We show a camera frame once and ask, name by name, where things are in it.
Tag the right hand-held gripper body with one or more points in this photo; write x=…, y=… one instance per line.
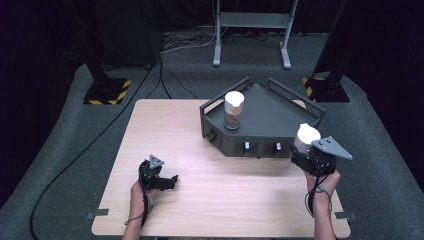
x=321, y=160

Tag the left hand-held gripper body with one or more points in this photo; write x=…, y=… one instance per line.
x=150, y=173

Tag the white-lidded spice jar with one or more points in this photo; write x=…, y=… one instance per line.
x=306, y=136
x=233, y=106

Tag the dark grey corner shelf rack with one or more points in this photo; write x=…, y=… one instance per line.
x=266, y=120

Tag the person's left hand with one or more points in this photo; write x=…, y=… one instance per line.
x=140, y=200

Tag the person's right hand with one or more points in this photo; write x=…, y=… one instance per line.
x=322, y=190

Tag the grey tape strip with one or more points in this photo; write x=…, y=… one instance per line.
x=98, y=213
x=345, y=216

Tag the black stand with striped base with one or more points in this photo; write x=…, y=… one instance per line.
x=107, y=90
x=328, y=88

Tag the grey metal stand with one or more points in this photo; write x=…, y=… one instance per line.
x=253, y=20

